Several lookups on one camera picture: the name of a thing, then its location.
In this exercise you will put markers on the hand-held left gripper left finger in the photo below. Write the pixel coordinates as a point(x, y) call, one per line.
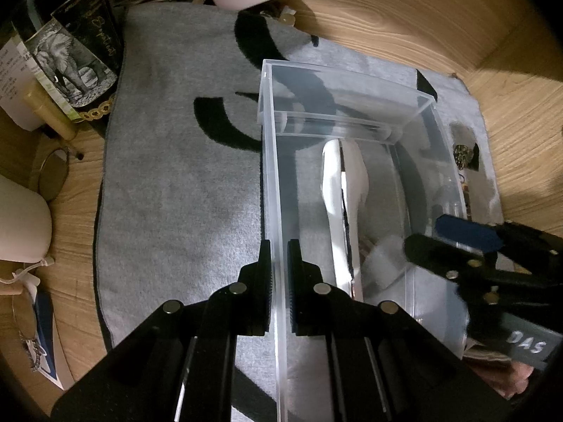
point(267, 281)

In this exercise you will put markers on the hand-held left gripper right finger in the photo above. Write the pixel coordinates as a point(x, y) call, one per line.
point(294, 281)

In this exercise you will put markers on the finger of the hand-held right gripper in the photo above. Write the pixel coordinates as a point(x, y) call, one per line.
point(466, 231)
point(431, 252)

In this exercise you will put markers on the bunch of keys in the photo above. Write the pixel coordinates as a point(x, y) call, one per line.
point(465, 193)

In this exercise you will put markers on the clear acrylic box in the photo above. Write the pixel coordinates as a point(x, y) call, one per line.
point(396, 316)

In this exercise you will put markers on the dark ornate brooch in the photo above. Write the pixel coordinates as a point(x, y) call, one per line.
point(462, 154)

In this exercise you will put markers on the person's right hand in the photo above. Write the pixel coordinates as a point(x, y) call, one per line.
point(506, 378)

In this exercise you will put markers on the white glossy curved object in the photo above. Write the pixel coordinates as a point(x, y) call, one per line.
point(334, 184)

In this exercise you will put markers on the grey mat with black pattern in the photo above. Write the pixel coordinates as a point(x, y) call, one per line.
point(176, 184)

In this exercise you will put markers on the blue and white card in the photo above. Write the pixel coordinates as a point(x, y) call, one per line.
point(46, 329)

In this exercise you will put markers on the white cloth pouch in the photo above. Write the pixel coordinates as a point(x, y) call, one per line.
point(22, 224)

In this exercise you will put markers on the small beige trinket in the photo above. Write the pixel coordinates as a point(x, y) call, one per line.
point(286, 17)

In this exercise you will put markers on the yellow tube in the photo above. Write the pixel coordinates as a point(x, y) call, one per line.
point(48, 114)

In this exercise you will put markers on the dark bottle with elephant label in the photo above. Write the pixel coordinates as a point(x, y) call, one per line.
point(66, 66)

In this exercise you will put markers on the white paper note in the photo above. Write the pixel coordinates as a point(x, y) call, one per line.
point(13, 88)

